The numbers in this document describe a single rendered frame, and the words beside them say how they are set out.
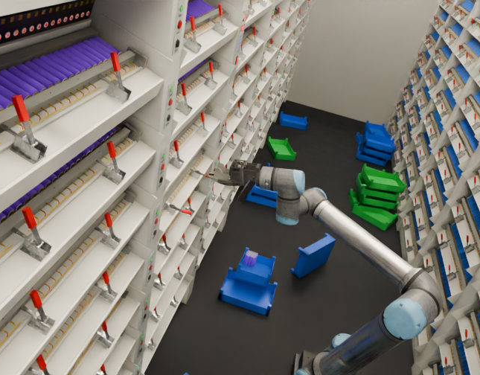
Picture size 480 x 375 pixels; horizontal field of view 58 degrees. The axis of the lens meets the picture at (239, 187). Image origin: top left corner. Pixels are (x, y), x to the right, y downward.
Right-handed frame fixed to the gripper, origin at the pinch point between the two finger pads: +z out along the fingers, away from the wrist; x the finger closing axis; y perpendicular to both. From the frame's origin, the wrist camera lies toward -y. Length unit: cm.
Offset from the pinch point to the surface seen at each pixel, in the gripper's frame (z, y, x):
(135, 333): 13, -36, 52
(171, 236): 11.6, -18.8, 18.0
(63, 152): -7, 54, 92
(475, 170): -121, -26, -87
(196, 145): 2.0, 17.5, 9.2
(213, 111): 4.0, 20.6, -17.7
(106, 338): 11, -17, 70
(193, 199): 12.2, -18.5, -10.0
